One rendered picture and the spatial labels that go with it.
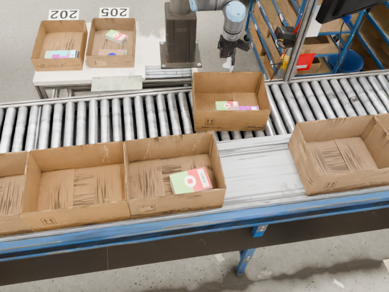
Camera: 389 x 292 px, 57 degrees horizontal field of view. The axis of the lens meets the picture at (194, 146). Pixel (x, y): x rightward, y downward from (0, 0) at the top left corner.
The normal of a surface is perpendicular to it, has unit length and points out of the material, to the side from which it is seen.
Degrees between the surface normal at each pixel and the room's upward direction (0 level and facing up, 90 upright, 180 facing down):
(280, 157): 0
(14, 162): 90
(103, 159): 89
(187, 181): 0
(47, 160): 90
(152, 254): 0
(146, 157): 90
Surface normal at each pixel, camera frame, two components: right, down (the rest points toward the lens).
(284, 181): 0.04, -0.59
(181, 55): 0.10, 0.80
